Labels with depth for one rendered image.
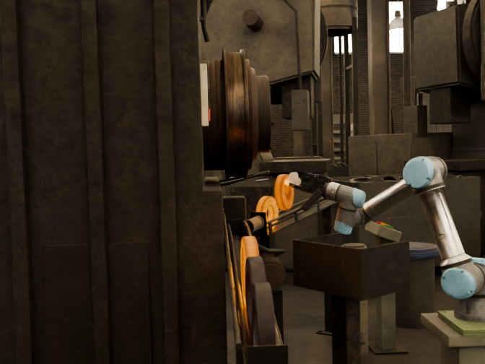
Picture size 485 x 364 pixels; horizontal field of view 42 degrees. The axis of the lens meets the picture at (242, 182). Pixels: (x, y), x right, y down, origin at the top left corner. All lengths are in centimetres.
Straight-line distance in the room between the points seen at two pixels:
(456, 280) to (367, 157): 439
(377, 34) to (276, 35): 644
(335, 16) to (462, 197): 674
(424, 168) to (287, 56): 277
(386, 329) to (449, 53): 318
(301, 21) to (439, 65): 146
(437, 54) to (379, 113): 540
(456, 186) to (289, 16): 180
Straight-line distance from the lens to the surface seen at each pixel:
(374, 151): 657
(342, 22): 1111
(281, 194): 262
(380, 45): 1133
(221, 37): 509
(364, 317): 308
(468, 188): 484
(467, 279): 237
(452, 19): 577
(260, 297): 119
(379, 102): 1122
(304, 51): 497
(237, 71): 213
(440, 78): 585
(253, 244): 154
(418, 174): 239
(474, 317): 254
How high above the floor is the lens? 99
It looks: 3 degrees down
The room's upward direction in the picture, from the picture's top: 2 degrees counter-clockwise
